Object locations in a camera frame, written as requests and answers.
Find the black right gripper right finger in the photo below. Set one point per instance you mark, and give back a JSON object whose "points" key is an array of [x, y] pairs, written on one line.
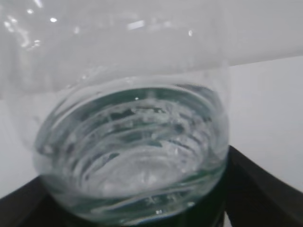
{"points": [[255, 198]]}

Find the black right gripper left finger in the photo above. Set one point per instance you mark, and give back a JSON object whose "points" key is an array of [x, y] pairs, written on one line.
{"points": [[32, 206]]}

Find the clear water bottle green label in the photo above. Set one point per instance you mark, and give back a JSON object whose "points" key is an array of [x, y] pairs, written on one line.
{"points": [[122, 104]]}

